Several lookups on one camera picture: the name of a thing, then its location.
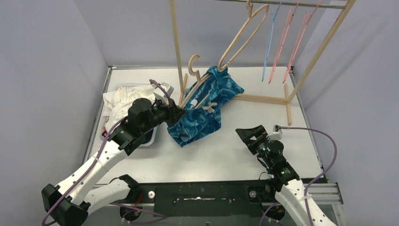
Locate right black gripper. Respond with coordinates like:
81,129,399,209
236,125,273,167

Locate dark teal patterned shorts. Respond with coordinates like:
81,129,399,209
168,66,244,147

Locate wooden hanger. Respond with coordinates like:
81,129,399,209
179,54,219,110
217,0,270,72

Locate white drawstring shorts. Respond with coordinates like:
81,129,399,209
103,85,155,131

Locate white plastic basket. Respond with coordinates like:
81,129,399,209
99,82,159,148

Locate light blue hanger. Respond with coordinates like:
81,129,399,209
262,1,282,82

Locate pink hanger of floral shorts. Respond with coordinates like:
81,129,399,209
268,0,300,84

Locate pink plastic hanger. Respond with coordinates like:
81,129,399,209
282,0,322,84

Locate wooden hanger front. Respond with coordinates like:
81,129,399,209
217,0,270,72

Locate navy blue shorts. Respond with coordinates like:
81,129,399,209
142,128,157,146

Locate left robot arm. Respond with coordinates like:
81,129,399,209
41,98,187,226

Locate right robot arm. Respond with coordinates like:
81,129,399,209
235,125,334,226

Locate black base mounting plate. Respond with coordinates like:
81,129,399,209
117,180,276,217

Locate wooden clothes rack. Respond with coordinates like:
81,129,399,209
169,0,355,125

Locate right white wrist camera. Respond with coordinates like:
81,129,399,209
267,125,282,140

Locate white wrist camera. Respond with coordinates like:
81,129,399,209
267,125,282,140
152,82,174,105

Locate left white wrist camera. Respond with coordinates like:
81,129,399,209
152,82,174,105

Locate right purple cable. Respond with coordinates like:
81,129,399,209
258,125,338,226

